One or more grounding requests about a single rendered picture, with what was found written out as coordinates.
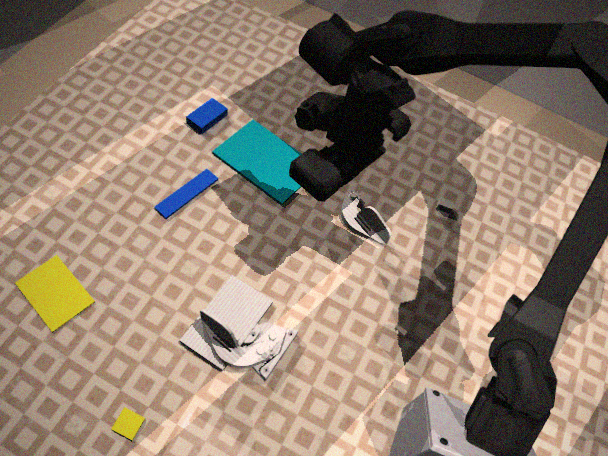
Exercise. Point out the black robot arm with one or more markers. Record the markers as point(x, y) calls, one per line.
point(505, 418)

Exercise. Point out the teal flat rectangular plate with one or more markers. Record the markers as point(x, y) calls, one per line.
point(262, 158)

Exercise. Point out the yellow square block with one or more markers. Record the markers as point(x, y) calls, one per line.
point(128, 424)

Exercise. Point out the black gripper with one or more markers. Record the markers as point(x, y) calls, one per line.
point(322, 173)

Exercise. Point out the yellow flat rectangular plate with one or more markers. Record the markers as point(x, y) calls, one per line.
point(54, 292)

